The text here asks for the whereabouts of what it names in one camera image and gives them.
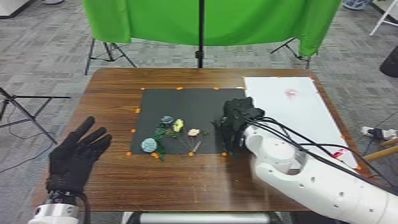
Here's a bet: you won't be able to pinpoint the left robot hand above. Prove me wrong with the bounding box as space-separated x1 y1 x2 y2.
44 115 113 198

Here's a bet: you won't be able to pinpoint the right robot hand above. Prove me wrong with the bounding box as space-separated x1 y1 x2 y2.
211 96 266 155

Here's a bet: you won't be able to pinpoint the white sheet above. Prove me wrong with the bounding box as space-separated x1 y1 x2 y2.
243 76 362 171

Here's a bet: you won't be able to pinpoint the white flower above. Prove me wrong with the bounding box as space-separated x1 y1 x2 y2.
186 128 204 152

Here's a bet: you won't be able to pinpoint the pink flower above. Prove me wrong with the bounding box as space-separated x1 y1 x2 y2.
282 88 300 100

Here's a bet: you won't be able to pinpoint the dark mat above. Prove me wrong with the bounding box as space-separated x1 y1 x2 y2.
128 87 247 156

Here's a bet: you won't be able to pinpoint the yellow flower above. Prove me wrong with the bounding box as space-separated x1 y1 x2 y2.
170 118 193 151

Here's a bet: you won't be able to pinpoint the dark blue flower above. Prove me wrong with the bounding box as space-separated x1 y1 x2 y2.
158 115 177 125

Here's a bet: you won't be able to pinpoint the green sprig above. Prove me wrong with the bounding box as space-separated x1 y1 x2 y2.
151 123 179 162

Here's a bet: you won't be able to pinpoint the black tripod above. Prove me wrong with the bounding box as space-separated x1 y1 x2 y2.
0 87 73 145

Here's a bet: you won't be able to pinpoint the black stand legs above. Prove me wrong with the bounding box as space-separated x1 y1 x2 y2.
268 36 314 70
83 37 138 76

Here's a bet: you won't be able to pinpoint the black stand pole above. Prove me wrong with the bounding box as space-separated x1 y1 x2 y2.
195 0 206 69

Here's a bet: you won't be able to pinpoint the pale grey bar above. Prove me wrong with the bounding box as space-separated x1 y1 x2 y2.
121 212 288 224

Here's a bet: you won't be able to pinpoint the white stand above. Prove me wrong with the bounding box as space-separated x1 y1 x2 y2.
367 0 398 37

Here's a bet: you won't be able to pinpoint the black cable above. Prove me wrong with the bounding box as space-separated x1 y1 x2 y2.
247 115 398 196

